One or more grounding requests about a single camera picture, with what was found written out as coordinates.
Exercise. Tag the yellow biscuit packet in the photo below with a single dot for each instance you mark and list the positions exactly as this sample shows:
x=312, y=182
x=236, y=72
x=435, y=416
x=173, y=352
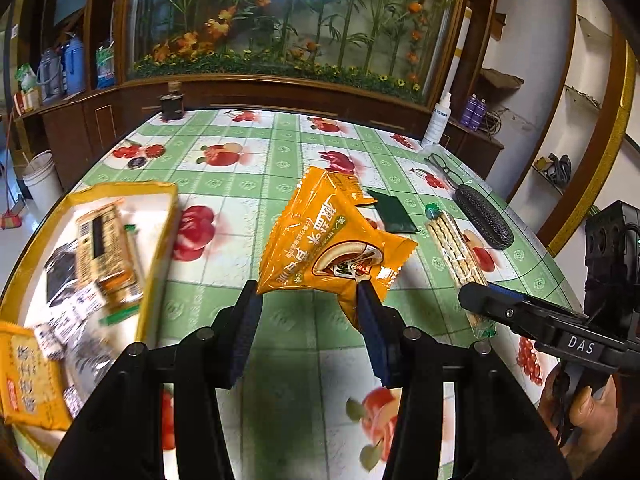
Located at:
x=30, y=385

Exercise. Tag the blue thermos flask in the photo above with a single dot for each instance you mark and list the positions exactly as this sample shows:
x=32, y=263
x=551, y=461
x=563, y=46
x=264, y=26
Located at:
x=74, y=62

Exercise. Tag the green snack bag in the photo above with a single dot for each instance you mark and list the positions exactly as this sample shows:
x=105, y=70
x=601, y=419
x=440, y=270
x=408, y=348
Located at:
x=25, y=77

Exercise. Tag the person's right hand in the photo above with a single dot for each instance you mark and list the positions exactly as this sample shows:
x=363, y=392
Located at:
x=595, y=405

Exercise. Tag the flower painted glass panel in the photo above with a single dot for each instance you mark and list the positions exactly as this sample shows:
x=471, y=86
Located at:
x=300, y=20

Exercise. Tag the red broom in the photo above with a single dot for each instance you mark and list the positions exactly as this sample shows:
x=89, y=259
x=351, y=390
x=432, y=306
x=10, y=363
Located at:
x=12, y=219

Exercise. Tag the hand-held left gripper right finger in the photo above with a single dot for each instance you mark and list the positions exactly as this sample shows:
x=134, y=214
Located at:
x=375, y=345

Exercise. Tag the grey thermos flask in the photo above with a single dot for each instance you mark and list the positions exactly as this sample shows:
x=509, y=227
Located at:
x=50, y=72

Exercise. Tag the orange snack packet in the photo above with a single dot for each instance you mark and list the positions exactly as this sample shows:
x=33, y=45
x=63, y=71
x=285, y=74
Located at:
x=361, y=191
x=325, y=245

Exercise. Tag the blue green plastic bag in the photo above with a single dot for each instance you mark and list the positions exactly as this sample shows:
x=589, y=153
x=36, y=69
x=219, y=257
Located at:
x=105, y=65

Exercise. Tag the white plastic bucket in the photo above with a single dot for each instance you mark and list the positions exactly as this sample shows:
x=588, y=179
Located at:
x=40, y=175

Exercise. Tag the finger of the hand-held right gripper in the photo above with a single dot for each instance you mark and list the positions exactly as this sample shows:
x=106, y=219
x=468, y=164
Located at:
x=550, y=312
x=495, y=310

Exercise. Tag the black eyeglasses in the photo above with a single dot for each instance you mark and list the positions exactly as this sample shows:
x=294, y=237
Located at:
x=445, y=167

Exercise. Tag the black cup on table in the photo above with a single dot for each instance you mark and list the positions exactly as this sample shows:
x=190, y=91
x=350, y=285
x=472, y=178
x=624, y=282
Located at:
x=172, y=105

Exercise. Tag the silver snack packet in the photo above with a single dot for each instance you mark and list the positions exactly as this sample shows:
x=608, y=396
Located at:
x=92, y=360

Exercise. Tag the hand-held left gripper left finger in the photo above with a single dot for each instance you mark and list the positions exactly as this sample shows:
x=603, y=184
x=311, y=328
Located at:
x=247, y=335

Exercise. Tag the black glasses case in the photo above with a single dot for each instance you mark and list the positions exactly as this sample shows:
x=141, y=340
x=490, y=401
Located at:
x=482, y=215

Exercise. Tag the wooden cabinet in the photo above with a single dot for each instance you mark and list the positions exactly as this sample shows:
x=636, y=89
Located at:
x=275, y=92

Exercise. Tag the green-ended cracker packet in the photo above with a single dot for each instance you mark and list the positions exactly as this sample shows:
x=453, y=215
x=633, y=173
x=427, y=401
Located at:
x=452, y=240
x=107, y=255

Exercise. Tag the white spray bottle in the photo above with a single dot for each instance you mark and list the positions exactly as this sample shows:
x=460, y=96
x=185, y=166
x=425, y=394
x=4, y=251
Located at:
x=437, y=120

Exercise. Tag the dark bottle cap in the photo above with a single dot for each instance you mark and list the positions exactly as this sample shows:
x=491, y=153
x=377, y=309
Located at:
x=136, y=162

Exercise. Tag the red white box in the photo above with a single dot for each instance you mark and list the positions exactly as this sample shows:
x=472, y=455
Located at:
x=27, y=101

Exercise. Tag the white box with yellow tape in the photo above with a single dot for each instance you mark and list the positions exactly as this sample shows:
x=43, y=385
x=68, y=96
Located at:
x=150, y=210

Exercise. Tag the dark green packet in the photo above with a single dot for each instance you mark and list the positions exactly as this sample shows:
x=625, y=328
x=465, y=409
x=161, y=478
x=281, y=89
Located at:
x=395, y=207

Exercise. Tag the black snack packet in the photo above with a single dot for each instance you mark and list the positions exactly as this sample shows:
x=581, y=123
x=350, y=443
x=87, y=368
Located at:
x=60, y=275

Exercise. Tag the small white blue candy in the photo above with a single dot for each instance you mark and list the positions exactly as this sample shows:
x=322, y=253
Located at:
x=90, y=297
x=65, y=320

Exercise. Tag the purple bottle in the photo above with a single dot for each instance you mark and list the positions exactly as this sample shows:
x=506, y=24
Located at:
x=469, y=111
x=481, y=115

